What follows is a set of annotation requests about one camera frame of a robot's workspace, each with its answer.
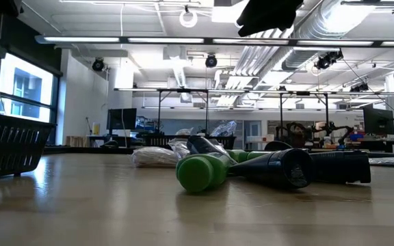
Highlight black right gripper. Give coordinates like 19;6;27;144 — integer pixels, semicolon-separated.
237;0;304;38

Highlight green Pert shampoo bottle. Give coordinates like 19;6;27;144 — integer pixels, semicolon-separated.
226;148;272;163
175;152;232;194

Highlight black rectangular package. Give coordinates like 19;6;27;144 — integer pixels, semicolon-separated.
308;150;372;185

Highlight overhead LED light bar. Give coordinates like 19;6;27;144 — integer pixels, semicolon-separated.
34;35;394;48

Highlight black background robot arms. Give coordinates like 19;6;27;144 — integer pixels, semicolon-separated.
274;121;355;148

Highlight black item in clear bag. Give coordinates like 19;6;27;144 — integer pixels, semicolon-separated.
186;135;231;158

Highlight dark blue toiletry tube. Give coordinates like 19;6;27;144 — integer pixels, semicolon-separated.
229;148;314;189

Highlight black computer monitor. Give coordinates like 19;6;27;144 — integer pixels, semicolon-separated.
363;107;394;136
106;107;138;137

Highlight wooden boxes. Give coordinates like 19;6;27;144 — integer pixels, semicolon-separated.
65;135;89;148

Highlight large window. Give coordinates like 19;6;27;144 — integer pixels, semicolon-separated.
0;53;55;123

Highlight silver ventilation duct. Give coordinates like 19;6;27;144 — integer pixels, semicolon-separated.
280;0;372;71

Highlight black ceiling camera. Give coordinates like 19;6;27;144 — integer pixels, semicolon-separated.
205;53;218;68
350;83;370;93
91;57;106;72
315;49;344;71

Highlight white coiled cable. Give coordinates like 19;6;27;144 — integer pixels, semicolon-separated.
179;8;199;29

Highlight black metal stand frame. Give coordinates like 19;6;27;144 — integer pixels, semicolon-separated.
155;87;211;135
278;90;330;137

